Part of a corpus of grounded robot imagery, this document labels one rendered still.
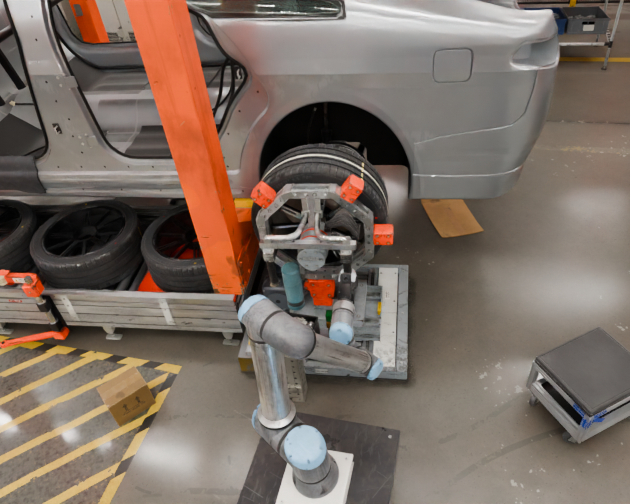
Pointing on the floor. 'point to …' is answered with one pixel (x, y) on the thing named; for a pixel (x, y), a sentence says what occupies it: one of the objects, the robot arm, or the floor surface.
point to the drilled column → (296, 379)
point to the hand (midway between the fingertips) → (348, 269)
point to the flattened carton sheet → (451, 217)
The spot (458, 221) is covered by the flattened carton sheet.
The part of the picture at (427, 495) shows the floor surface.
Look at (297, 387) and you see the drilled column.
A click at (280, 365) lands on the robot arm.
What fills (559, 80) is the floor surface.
